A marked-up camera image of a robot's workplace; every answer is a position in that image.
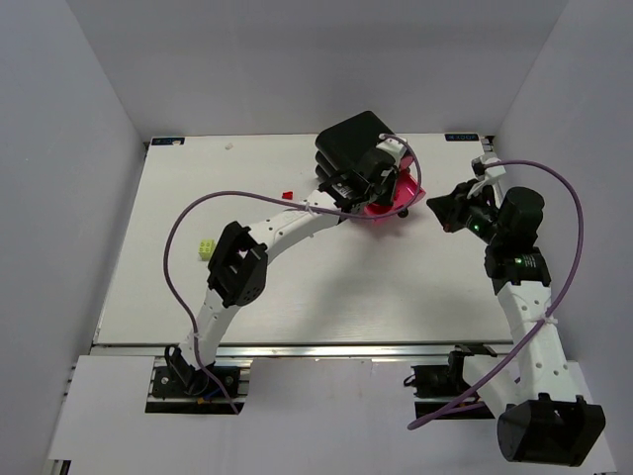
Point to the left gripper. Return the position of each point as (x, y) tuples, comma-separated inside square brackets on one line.
[(388, 185)]

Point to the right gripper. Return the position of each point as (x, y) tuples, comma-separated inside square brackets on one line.
[(458, 209)]

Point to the pink drawer with black knob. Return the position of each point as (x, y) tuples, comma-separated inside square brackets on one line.
[(406, 162)]

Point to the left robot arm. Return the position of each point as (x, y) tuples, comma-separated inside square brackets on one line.
[(238, 265)]

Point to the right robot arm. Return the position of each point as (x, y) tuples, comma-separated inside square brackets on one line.
[(542, 415)]

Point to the black drawer cabinet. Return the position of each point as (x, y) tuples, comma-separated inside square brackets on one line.
[(351, 146)]

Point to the pale yellow lego brick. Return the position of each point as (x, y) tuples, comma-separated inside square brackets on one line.
[(206, 249)]

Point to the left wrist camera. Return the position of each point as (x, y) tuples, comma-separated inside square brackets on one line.
[(394, 149)]

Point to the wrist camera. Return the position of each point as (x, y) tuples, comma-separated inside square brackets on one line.
[(488, 170), (394, 149)]

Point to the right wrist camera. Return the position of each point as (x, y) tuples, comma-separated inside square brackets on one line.
[(488, 170)]

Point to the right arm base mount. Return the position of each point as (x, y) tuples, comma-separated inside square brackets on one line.
[(435, 385)]

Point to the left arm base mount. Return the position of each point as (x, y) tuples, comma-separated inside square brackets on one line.
[(179, 388)]

